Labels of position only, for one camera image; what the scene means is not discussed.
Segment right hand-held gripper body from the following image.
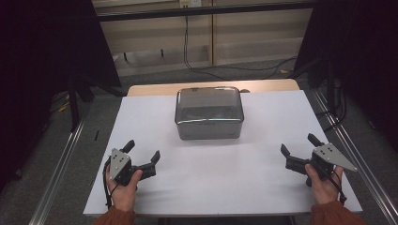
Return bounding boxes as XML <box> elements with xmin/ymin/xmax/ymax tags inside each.
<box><xmin>305</xmin><ymin>142</ymin><xmax>359</xmax><ymax>188</ymax></box>

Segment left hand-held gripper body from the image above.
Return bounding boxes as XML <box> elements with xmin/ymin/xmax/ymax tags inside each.
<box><xmin>108</xmin><ymin>147</ymin><xmax>143</xmax><ymax>188</ymax></box>

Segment person's left hand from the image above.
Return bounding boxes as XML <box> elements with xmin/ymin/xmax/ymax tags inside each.
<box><xmin>105</xmin><ymin>168</ymin><xmax>144</xmax><ymax>213</ymax></box>

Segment person's right hand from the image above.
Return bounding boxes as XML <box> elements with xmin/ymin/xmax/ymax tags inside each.
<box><xmin>304</xmin><ymin>163</ymin><xmax>345</xmax><ymax>206</ymax></box>

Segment black metal stand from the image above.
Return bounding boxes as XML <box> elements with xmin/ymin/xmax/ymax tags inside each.
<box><xmin>66</xmin><ymin>74</ymin><xmax>96</xmax><ymax>133</ymax></box>

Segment white table sheet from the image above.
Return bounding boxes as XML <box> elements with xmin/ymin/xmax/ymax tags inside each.
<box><xmin>83</xmin><ymin>90</ymin><xmax>363</xmax><ymax>218</ymax></box>

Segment grey box with clear lid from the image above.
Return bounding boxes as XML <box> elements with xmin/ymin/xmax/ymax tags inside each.
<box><xmin>174</xmin><ymin>85</ymin><xmax>245</xmax><ymax>142</ymax></box>

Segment black curtain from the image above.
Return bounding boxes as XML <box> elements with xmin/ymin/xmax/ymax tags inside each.
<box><xmin>0</xmin><ymin>0</ymin><xmax>122</xmax><ymax>191</ymax></box>
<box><xmin>293</xmin><ymin>0</ymin><xmax>398</xmax><ymax>153</ymax></box>

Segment black horizontal bar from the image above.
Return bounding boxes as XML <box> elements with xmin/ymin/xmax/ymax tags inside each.
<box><xmin>97</xmin><ymin>2</ymin><xmax>315</xmax><ymax>23</ymax></box>

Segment left hand-held gripper cable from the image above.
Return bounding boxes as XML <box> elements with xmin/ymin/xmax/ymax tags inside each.
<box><xmin>102</xmin><ymin>157</ymin><xmax>122</xmax><ymax>210</ymax></box>

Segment hand-held gripper cable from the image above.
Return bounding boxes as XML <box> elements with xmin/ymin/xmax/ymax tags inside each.
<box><xmin>317</xmin><ymin>164</ymin><xmax>348</xmax><ymax>206</ymax></box>
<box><xmin>102</xmin><ymin>157</ymin><xmax>122</xmax><ymax>210</ymax></box>

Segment aluminium floor rail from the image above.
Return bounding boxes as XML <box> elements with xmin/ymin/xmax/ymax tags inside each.
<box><xmin>311</xmin><ymin>88</ymin><xmax>398</xmax><ymax>224</ymax></box>
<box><xmin>28</xmin><ymin>116</ymin><xmax>87</xmax><ymax>225</ymax></box>

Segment right hand-held gripper cable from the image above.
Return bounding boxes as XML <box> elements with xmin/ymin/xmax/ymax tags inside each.
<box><xmin>317</xmin><ymin>164</ymin><xmax>348</xmax><ymax>206</ymax></box>

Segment black floor cables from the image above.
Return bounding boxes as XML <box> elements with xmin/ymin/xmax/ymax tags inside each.
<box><xmin>314</xmin><ymin>78</ymin><xmax>349</xmax><ymax>133</ymax></box>

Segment black wall cable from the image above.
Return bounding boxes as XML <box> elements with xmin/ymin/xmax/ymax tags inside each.
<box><xmin>182</xmin><ymin>15</ymin><xmax>299</xmax><ymax>81</ymax></box>

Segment white wall socket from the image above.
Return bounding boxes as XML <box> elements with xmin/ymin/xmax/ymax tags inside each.
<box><xmin>179</xmin><ymin>0</ymin><xmax>203</xmax><ymax>9</ymax></box>

